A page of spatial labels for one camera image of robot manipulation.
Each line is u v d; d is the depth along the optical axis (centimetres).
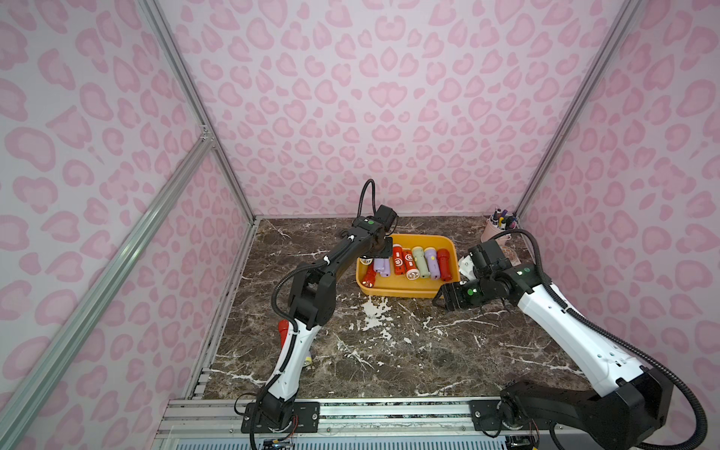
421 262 101
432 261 101
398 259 102
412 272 98
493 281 56
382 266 97
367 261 98
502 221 100
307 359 80
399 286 98
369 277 98
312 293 60
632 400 37
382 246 84
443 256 103
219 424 73
